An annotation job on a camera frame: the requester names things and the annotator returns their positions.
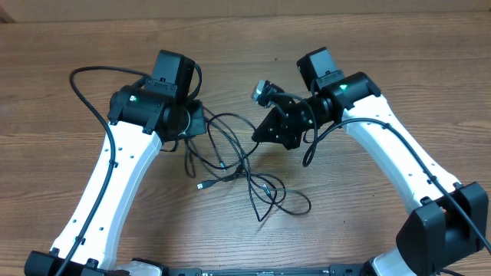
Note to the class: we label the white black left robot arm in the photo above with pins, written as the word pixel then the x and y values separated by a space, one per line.
pixel 159 107

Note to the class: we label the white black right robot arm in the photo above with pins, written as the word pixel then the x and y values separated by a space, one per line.
pixel 446 219

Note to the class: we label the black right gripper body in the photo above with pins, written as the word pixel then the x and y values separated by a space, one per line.
pixel 304 115

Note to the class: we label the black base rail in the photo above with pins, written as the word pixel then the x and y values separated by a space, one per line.
pixel 264 271

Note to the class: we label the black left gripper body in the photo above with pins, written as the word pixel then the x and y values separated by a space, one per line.
pixel 196 123

